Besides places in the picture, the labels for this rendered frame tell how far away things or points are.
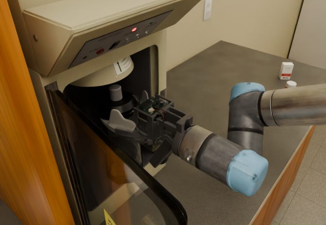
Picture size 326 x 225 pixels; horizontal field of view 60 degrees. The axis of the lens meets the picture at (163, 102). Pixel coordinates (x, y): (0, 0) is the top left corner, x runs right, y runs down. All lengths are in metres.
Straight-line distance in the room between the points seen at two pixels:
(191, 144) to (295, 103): 0.20
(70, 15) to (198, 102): 0.90
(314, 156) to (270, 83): 1.25
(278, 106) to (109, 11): 0.36
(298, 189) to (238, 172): 1.79
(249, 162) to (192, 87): 0.86
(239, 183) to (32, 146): 0.32
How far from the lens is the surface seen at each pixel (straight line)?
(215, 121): 1.12
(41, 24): 0.41
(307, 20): 3.50
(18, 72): 0.37
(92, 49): 0.44
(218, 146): 0.52
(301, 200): 2.22
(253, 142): 0.61
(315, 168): 2.49
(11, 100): 0.37
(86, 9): 0.42
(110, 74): 0.61
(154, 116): 0.55
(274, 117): 0.59
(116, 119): 0.62
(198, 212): 0.83
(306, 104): 0.56
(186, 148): 0.53
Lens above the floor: 1.62
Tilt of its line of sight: 35 degrees down
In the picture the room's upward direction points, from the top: straight up
